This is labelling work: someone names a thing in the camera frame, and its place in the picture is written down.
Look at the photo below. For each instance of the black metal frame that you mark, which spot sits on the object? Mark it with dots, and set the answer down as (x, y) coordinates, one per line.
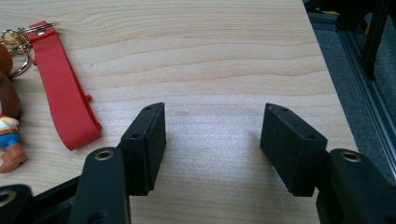
(370, 40)

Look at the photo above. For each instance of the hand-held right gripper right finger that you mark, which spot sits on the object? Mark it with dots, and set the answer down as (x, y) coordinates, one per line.
(295, 149)

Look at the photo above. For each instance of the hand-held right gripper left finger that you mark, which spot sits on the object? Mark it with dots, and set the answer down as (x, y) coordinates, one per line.
(141, 152)

